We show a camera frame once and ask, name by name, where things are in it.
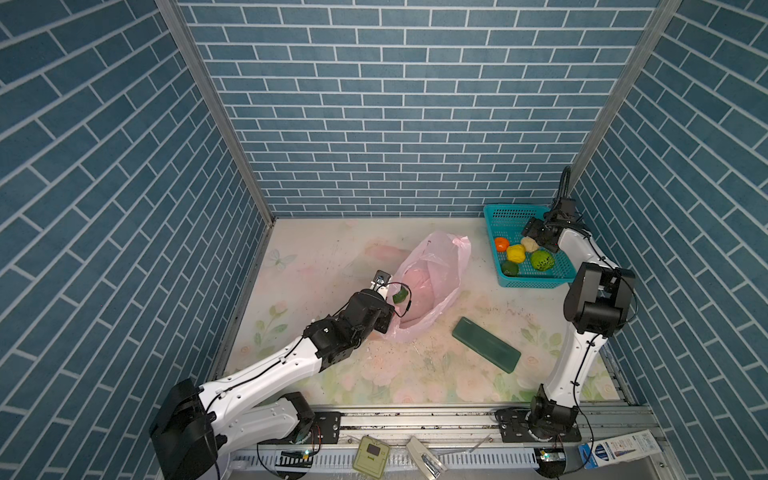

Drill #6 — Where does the bright green lime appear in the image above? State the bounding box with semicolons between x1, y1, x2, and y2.
530;249;556;272

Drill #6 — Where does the dark green avocado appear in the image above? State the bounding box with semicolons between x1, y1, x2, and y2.
500;260;520;277

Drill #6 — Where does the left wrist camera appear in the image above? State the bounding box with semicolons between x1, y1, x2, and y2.
371;270;391;297

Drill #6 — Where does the white small device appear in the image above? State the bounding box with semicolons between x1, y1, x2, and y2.
406;437;448;480

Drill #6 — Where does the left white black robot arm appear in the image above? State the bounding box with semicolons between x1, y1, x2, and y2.
148;282;396;479

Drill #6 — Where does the orange tangerine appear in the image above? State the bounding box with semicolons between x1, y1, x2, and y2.
494;237;510;253

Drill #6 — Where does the pink plastic bag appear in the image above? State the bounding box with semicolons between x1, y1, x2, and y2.
383;231;472;342

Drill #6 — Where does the dark green rectangular block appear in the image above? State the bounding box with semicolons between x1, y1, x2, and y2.
452;317;521;374

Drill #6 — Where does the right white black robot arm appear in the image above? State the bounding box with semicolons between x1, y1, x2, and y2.
494;199;636;443

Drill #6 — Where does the cream white fruit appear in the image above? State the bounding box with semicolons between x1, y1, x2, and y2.
520;237;540;253

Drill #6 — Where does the aluminium mounting rail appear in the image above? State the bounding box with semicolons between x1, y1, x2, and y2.
239;404;661;448

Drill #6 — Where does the dark green lime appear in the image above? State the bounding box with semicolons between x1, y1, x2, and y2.
392;288;409;304

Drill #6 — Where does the yellow lemon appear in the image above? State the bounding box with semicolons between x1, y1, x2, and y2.
506;244;527;264

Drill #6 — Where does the green digital timer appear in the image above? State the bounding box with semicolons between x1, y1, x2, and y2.
352;436;391;479

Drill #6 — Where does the blue white paper box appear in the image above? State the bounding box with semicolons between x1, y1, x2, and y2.
578;430;661;470

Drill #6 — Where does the teal plastic basket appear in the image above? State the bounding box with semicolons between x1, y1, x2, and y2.
483;204;576;289

